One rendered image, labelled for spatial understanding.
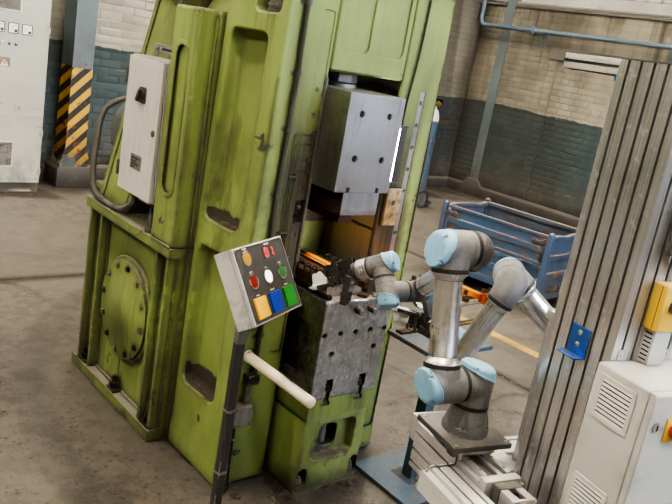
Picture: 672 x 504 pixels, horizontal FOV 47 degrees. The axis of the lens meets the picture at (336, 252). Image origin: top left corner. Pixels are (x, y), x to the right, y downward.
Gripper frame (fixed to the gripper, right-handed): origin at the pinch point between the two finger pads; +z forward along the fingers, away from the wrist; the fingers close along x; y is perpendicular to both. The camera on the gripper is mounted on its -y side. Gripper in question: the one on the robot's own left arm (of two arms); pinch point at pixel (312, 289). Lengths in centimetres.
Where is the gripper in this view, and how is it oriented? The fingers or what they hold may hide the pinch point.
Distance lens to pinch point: 282.4
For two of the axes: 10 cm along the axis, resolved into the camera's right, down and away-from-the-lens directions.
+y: -3.0, -9.5, -0.3
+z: -8.5, 2.5, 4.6
